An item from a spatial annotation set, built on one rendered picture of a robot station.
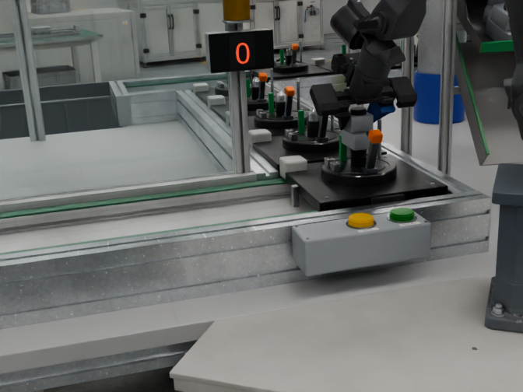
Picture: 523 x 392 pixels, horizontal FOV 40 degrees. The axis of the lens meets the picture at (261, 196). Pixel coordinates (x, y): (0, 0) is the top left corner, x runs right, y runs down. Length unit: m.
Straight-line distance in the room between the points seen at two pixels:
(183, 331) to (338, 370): 0.26
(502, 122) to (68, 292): 0.84
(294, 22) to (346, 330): 10.05
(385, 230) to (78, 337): 0.49
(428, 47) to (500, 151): 0.90
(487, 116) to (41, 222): 0.85
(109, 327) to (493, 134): 0.78
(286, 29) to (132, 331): 9.98
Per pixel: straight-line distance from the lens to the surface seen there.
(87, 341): 1.07
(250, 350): 1.00
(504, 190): 1.00
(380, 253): 1.14
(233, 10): 1.34
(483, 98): 1.45
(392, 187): 1.30
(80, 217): 1.37
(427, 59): 2.25
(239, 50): 1.34
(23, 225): 1.37
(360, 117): 1.32
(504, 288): 1.06
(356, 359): 0.98
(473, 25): 1.43
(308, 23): 11.10
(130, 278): 1.12
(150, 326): 1.09
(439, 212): 1.25
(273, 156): 1.51
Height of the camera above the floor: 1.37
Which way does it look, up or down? 18 degrees down
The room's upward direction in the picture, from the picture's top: 3 degrees counter-clockwise
